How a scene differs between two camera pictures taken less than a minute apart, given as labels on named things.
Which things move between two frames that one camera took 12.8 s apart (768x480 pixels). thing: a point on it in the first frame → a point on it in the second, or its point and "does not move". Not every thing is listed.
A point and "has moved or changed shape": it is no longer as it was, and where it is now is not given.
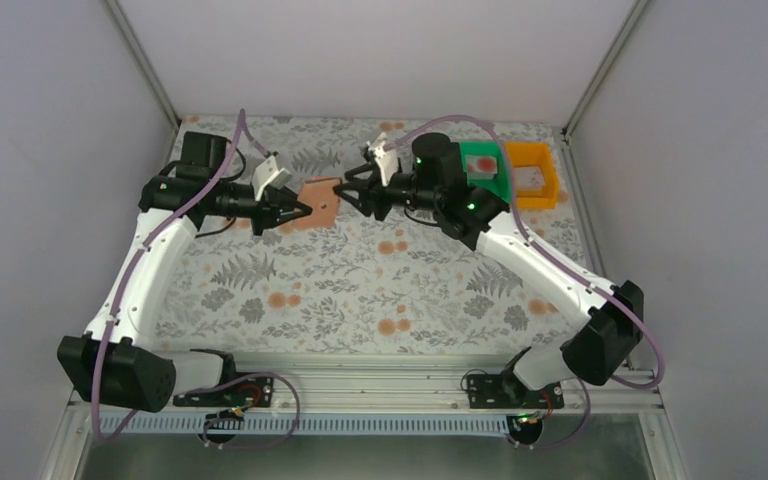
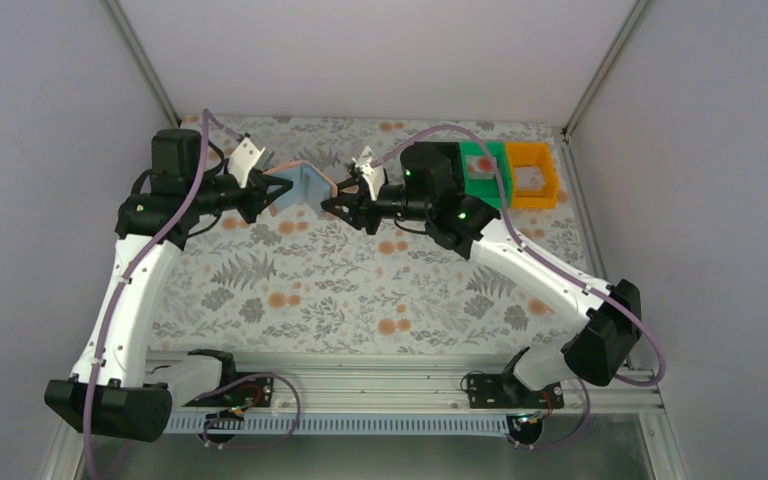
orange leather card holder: (319, 194) has moved or changed shape
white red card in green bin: (480, 167) does not move
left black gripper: (262, 207) → (250, 199)
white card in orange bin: (529, 178) does not move
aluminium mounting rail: (430, 384) does not move
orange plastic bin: (535, 154) does not move
